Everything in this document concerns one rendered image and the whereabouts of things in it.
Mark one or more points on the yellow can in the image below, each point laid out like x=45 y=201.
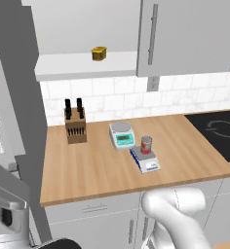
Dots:
x=99 y=53

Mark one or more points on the wooden knife block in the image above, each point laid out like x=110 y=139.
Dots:
x=76 y=131

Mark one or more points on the grey base cabinet run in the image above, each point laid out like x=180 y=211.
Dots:
x=225 y=210

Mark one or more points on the white scale with blue edge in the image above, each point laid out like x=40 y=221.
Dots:
x=149 y=163

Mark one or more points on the closed grey cabinet door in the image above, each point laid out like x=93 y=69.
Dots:
x=191 y=32

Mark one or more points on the white wall cabinet with shelf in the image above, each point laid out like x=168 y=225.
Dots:
x=81 y=66

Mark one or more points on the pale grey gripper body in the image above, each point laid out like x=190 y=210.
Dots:
x=8 y=186

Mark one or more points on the black hob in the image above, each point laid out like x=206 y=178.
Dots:
x=217 y=133

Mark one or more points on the red can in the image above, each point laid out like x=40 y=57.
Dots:
x=146 y=145

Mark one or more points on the grey wall outlet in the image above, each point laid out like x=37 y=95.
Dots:
x=153 y=83

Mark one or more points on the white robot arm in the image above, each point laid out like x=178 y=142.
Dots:
x=177 y=207

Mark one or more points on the white scale with green display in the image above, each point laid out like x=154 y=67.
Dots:
x=121 y=133

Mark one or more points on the grey drawer front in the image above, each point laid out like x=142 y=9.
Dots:
x=87 y=209

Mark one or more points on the grey base cabinet door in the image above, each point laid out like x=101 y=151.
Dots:
x=94 y=233
x=143 y=227

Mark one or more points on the open grey cabinet door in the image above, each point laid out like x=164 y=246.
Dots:
x=26 y=113

